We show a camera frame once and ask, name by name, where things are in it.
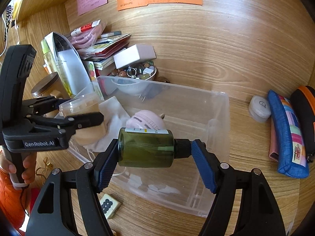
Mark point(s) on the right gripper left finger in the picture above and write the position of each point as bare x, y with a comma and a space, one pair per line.
53, 213

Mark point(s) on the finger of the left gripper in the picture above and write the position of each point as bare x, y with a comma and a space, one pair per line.
41, 106
69, 122

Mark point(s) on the beige drink cup with lid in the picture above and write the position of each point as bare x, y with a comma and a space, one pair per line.
87, 103

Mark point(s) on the white drawstring cloth pouch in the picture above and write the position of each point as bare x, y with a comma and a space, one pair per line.
113, 127

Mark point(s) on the mahjong tile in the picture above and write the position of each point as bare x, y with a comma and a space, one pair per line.
109, 205

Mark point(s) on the dark green glass bottle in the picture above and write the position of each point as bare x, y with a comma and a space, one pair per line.
150, 148

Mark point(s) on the pink round compact case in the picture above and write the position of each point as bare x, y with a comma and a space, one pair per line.
146, 119

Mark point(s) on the left hand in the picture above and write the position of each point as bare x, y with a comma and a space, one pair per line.
29, 163

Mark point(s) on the brown ceramic mug with lid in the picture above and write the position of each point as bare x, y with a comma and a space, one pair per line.
51, 85

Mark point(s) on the gourd charm with tassel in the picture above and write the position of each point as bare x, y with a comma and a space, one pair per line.
44, 171

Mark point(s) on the fruit pattern box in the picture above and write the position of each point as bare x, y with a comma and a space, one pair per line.
90, 68

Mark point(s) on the blue colourful pencil pouch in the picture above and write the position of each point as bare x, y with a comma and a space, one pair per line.
292, 160

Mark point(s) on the green cap lotion bottle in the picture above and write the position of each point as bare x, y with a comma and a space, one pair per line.
55, 65

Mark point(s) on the stack of booklets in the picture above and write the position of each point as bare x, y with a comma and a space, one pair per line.
104, 49

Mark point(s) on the small bowl of trinkets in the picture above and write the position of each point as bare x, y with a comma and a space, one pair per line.
137, 72

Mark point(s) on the red white marker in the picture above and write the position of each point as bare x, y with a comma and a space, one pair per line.
84, 28

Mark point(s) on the white rectangular box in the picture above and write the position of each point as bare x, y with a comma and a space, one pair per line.
134, 54

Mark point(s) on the small round white jar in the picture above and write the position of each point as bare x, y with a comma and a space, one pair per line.
259, 109

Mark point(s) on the clear plastic storage bin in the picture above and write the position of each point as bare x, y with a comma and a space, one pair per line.
189, 113

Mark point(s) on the black orange zip case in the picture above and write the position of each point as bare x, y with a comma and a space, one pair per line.
302, 100

